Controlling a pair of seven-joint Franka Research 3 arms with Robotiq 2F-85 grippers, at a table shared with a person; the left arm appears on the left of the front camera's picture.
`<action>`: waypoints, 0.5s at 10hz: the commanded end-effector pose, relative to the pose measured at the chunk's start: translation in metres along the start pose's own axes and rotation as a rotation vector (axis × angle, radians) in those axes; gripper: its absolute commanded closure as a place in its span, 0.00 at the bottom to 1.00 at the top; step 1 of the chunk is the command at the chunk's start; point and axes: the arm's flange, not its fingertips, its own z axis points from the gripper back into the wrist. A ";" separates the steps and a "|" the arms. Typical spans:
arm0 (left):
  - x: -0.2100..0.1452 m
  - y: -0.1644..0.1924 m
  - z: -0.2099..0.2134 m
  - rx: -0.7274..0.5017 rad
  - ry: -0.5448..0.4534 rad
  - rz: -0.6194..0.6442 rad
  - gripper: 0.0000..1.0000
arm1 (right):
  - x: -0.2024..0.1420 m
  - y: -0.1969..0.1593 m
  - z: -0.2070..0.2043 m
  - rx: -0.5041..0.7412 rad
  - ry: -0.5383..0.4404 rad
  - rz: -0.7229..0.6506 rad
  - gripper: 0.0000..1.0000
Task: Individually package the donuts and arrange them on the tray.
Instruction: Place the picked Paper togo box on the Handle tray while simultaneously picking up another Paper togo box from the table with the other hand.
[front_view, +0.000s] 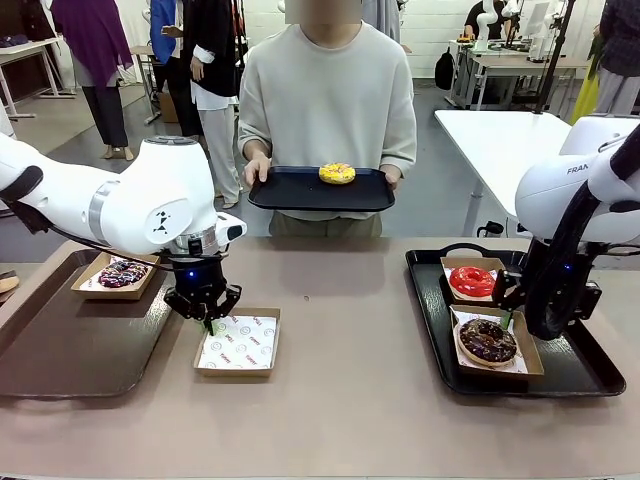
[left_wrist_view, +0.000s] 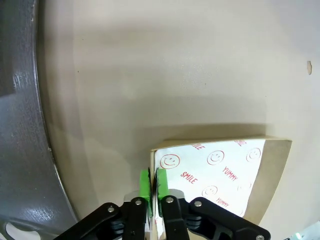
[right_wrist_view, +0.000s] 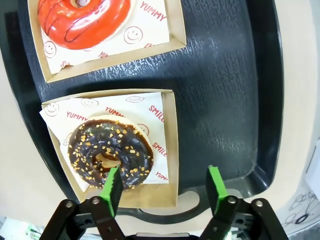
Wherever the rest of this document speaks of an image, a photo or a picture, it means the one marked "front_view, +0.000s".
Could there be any brown kraft paper box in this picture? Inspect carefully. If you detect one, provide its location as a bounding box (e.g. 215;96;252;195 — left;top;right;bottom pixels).
439;257;507;307
193;306;282;384
70;252;162;302
449;304;545;384

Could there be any black plastic serving tray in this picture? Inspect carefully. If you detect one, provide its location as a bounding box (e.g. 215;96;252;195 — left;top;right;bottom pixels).
404;243;627;399

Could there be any person in grey cardigan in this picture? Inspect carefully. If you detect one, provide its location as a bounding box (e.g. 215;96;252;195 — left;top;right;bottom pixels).
362;0;401;44

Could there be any red glazed donut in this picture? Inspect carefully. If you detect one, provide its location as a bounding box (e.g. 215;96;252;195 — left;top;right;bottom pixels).
448;266;498;300

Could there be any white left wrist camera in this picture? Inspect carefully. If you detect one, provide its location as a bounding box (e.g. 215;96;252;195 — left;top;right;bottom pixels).
215;212;248;247

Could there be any white workbench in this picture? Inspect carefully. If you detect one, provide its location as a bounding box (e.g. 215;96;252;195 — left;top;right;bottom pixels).
449;39;591;111

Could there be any person's right forearm beige sleeve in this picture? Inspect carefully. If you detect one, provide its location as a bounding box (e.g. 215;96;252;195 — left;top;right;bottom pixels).
237;119;274;162

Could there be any tan and black object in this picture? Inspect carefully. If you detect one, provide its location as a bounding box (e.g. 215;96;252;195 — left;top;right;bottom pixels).
0;269;21;304

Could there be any black backpack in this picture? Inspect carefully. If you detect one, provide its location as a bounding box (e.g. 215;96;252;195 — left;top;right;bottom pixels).
434;49;456;91

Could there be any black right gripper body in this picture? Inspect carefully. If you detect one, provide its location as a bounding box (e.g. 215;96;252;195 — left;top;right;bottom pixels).
519;244;589;326

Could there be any dark navy serving tray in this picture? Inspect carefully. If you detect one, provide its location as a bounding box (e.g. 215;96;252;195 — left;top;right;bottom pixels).
248;165;396;211

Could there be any chocolate donut with coloured sprinkles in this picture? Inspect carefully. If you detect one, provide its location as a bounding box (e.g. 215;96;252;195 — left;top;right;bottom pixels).
98;259;150;290

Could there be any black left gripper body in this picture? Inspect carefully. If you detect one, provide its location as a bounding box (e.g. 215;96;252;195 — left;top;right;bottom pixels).
169;253;229;307

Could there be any white table with dark items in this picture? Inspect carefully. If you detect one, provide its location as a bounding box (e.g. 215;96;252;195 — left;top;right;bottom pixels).
0;39;66;119

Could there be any large white table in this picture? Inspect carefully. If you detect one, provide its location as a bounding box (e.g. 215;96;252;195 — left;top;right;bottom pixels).
433;109;574;239

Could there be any black stand pole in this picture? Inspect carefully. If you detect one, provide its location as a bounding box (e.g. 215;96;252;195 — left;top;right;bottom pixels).
534;0;576;115

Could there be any person in black jacket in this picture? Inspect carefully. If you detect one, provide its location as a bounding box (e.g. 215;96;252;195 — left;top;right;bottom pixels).
182;0;246;210

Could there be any black right arm cable sleeve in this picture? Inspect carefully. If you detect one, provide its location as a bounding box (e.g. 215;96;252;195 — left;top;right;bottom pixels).
527;132;640;341

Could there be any yellow bag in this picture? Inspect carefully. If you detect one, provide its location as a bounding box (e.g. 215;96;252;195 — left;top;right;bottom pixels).
569;74;601;126

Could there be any person in beige sweater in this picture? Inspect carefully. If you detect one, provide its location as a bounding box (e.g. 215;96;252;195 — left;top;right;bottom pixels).
237;0;418;239

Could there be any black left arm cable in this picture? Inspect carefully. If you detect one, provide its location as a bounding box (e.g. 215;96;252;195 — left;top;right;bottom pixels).
0;165;174;274

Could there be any person in purple top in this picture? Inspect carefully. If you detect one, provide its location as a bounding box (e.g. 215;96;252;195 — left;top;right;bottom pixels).
49;0;136;161

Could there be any yellow glazed donut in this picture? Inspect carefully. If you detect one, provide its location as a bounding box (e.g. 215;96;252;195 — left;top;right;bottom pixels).
318;162;357;185

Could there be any person in blue jacket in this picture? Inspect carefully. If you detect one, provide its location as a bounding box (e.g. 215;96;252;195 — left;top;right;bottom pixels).
149;0;206;151

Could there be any brown plastic serving tray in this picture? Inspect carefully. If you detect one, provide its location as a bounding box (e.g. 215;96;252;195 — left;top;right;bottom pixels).
0;248;186;400

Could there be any person's right hand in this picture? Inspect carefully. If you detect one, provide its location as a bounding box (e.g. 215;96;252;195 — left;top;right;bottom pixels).
243;157;274;190

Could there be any dark chocolate glazed donut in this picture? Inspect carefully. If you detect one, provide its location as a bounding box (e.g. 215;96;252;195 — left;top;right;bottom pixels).
453;318;519;365

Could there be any person in dark top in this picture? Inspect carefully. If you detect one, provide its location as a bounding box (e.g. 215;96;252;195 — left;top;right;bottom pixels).
584;0;640;119

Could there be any cardboard box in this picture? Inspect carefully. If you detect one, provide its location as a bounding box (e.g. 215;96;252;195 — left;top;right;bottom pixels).
158;92;181;124

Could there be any person's left forearm beige sleeve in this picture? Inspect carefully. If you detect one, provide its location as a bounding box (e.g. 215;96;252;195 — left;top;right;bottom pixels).
379;124;418;179

